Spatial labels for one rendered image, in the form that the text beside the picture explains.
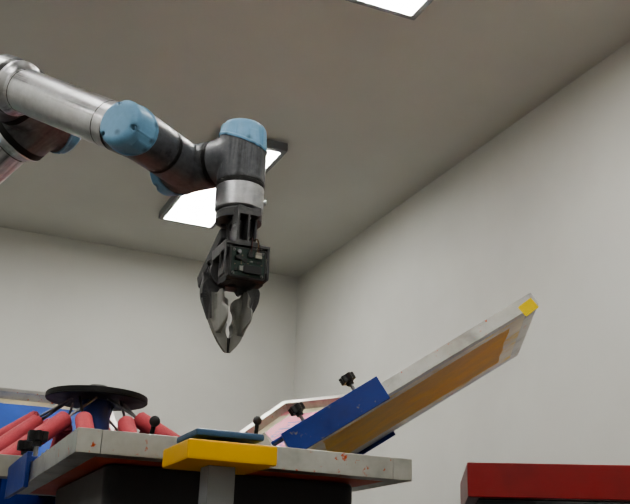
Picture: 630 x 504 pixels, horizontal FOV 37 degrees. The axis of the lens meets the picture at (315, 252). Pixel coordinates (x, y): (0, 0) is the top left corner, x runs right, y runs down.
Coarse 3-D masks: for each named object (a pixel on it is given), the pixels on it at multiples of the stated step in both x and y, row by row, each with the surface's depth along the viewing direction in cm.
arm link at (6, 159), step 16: (0, 128) 170; (16, 128) 168; (32, 128) 168; (48, 128) 170; (0, 144) 172; (16, 144) 170; (32, 144) 171; (48, 144) 173; (64, 144) 174; (0, 160) 173; (16, 160) 174; (32, 160) 174; (0, 176) 175
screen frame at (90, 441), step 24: (72, 432) 147; (96, 432) 144; (120, 432) 146; (48, 456) 166; (72, 456) 147; (96, 456) 146; (120, 456) 145; (144, 456) 146; (288, 456) 156; (312, 456) 158; (336, 456) 159; (360, 456) 161; (48, 480) 182; (384, 480) 164; (408, 480) 164
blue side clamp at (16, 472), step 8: (24, 456) 188; (32, 456) 185; (16, 464) 198; (24, 464) 186; (8, 472) 210; (16, 472) 196; (24, 472) 184; (8, 480) 207; (16, 480) 194; (24, 480) 183; (8, 488) 204; (16, 488) 192; (24, 488) 186; (8, 496) 203
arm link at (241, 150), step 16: (224, 128) 146; (240, 128) 145; (256, 128) 146; (208, 144) 147; (224, 144) 145; (240, 144) 144; (256, 144) 145; (208, 160) 146; (224, 160) 144; (240, 160) 143; (256, 160) 144; (224, 176) 143; (240, 176) 142; (256, 176) 143
